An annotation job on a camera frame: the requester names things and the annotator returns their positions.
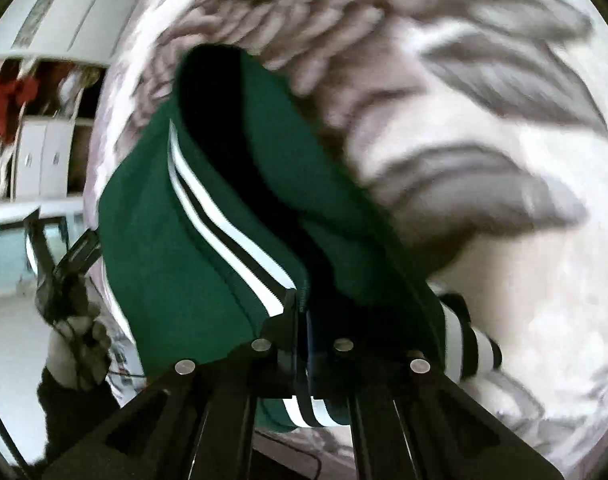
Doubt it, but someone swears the person's left hand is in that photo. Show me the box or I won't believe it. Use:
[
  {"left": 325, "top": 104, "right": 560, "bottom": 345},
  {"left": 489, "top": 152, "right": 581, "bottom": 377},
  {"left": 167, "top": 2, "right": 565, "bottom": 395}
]
[{"left": 48, "top": 305, "right": 112, "bottom": 392}]

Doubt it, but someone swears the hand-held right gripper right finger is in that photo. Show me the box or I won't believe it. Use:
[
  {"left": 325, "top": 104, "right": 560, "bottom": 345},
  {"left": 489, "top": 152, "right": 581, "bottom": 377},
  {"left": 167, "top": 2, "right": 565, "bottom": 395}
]
[{"left": 306, "top": 310, "right": 565, "bottom": 480}]

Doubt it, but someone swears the green white-sleeved varsity jacket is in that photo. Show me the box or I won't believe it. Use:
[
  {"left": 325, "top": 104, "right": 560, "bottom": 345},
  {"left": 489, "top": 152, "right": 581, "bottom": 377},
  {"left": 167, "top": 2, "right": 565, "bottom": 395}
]
[{"left": 98, "top": 45, "right": 503, "bottom": 433}]

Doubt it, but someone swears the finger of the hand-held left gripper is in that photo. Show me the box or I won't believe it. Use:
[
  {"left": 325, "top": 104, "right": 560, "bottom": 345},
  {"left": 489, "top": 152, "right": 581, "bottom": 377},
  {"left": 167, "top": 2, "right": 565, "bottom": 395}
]
[{"left": 54, "top": 231, "right": 103, "bottom": 284}]

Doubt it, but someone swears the white file box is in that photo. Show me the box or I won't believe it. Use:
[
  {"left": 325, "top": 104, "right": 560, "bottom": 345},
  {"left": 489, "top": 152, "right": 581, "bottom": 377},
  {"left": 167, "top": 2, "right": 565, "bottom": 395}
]
[
  {"left": 14, "top": 120, "right": 47, "bottom": 199},
  {"left": 41, "top": 120, "right": 75, "bottom": 196}
]

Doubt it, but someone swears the white grey leaf-print blanket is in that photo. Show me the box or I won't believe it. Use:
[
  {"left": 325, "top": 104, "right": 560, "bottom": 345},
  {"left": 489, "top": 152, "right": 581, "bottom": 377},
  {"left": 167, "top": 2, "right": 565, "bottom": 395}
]
[{"left": 84, "top": 0, "right": 608, "bottom": 476}]

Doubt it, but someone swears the white shelf unit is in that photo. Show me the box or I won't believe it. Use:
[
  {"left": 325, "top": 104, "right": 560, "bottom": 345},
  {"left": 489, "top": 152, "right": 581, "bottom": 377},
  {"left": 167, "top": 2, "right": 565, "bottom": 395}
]
[{"left": 0, "top": 0, "right": 149, "bottom": 221}]

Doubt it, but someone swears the person's left forearm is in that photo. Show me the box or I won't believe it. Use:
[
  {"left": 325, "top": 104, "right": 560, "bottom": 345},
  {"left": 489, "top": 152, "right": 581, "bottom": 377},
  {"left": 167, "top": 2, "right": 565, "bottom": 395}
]
[{"left": 36, "top": 365, "right": 152, "bottom": 467}]

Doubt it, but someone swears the red bag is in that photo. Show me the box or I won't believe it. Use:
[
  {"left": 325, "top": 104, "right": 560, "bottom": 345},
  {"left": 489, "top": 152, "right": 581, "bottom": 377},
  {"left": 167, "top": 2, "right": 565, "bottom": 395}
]
[{"left": 0, "top": 75, "right": 40, "bottom": 147}]

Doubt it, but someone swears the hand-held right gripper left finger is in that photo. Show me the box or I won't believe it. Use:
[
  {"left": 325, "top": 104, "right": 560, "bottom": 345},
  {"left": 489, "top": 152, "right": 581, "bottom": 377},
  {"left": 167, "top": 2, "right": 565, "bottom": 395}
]
[{"left": 41, "top": 290, "right": 305, "bottom": 480}]

